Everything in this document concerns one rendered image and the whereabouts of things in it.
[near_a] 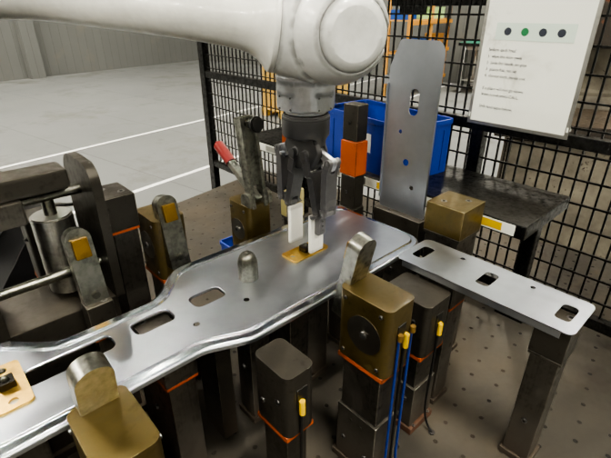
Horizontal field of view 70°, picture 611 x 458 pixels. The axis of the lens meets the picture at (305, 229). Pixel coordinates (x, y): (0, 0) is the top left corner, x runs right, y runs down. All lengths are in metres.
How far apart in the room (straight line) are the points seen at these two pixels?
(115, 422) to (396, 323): 0.34
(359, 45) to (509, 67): 0.68
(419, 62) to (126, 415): 0.72
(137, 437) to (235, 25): 0.41
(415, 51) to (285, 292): 0.50
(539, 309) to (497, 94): 0.55
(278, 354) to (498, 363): 0.61
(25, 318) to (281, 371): 0.42
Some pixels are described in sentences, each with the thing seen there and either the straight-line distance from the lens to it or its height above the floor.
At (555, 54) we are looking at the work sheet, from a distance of 1.07.
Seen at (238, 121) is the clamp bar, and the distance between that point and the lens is 0.82.
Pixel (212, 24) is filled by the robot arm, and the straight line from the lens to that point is 0.50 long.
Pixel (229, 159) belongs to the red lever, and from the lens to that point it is 0.89.
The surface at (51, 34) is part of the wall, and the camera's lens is 12.29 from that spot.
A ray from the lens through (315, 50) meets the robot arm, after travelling 0.45.
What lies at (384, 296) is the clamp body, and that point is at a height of 1.04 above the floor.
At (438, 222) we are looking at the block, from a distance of 0.88.
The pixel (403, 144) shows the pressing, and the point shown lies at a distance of 0.92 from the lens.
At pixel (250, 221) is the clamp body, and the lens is 0.86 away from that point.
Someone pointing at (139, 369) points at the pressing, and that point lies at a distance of 0.59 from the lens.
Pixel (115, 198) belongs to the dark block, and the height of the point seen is 1.12.
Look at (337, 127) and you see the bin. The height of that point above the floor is 1.11.
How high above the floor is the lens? 1.39
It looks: 27 degrees down
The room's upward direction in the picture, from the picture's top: straight up
